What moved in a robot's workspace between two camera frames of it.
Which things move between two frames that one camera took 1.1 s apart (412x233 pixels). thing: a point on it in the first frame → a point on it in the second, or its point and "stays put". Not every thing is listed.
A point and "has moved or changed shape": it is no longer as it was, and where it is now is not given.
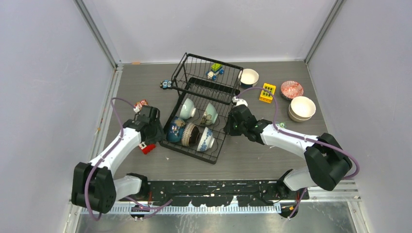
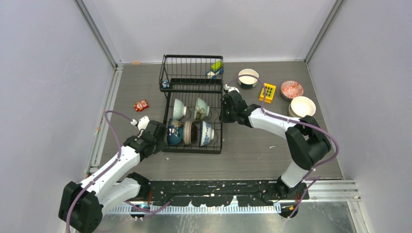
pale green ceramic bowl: x=210 y=115 → x=201 y=109
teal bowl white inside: x=249 y=77 stays put
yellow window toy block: x=266 y=96 stays put
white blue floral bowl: x=206 y=141 has moved or changed shape
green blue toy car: x=216 y=68 stays put
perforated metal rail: x=226 y=209 stays put
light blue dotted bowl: x=187 y=110 → x=179 y=110
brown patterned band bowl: x=190 y=134 stays put
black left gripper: x=159 y=136 → x=161 y=146
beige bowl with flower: x=302 y=107 stays put
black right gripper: x=229 y=128 → x=223 y=118
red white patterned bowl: x=290 y=89 stays put
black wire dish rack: x=204 y=90 has moved or changed shape
